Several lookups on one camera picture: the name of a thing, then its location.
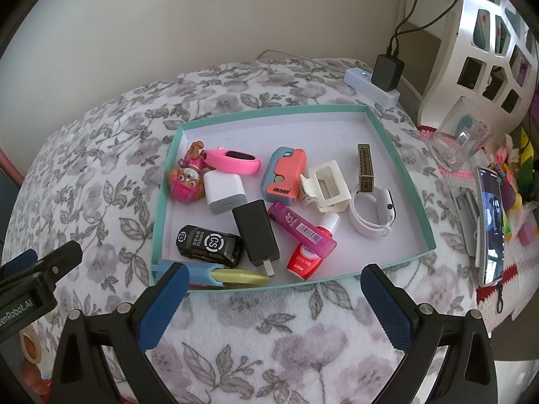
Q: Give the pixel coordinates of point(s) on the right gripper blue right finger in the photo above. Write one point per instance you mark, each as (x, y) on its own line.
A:
(392, 306)

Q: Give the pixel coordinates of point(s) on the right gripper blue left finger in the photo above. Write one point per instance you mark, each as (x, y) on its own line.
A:
(157, 305)

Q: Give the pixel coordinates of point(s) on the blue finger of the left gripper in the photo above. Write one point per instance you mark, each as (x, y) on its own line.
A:
(19, 264)
(60, 262)

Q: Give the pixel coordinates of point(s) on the black toy car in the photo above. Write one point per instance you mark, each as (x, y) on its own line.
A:
(210, 246)

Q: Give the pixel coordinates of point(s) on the white smartwatch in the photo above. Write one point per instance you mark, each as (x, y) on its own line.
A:
(372, 214)

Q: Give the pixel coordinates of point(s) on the red stain remover bottle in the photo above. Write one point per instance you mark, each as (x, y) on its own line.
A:
(303, 262)

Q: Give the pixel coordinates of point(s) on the magenta lead refill case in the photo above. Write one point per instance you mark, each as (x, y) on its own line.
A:
(302, 230)

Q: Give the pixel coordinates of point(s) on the black power adapter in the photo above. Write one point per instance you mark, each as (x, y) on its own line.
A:
(255, 229)

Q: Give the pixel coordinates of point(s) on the pink puppy toy figure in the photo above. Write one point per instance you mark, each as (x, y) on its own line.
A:
(185, 181)

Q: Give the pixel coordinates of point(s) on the white usb charger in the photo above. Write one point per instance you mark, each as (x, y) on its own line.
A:
(224, 191)

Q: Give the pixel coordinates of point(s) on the gold greek-key lighter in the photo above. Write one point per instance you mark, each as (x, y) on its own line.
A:
(366, 175)

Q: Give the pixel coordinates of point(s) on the white hair claw clip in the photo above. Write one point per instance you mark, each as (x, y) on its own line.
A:
(324, 186)

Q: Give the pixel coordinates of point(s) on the pink kids watch band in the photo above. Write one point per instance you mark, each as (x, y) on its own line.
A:
(231, 161)

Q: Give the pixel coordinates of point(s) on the coral blue toy knife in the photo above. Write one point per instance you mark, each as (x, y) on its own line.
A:
(281, 180)

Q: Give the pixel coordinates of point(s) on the person left hand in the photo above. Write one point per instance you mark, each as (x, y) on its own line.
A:
(37, 364)

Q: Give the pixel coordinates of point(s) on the grey clip tool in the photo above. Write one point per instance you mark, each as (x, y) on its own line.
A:
(468, 214)

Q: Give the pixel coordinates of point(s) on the smartphone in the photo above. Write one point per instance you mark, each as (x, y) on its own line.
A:
(490, 234)

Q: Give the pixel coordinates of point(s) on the teal shallow box tray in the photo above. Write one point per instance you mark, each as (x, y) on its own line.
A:
(325, 132)

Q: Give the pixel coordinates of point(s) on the clear glass mug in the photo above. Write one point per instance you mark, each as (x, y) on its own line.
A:
(459, 136)

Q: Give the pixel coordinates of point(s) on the white power strip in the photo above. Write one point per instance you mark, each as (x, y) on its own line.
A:
(361, 81)

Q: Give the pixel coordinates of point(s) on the black plugged charger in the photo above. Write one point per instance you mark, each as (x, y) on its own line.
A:
(387, 72)

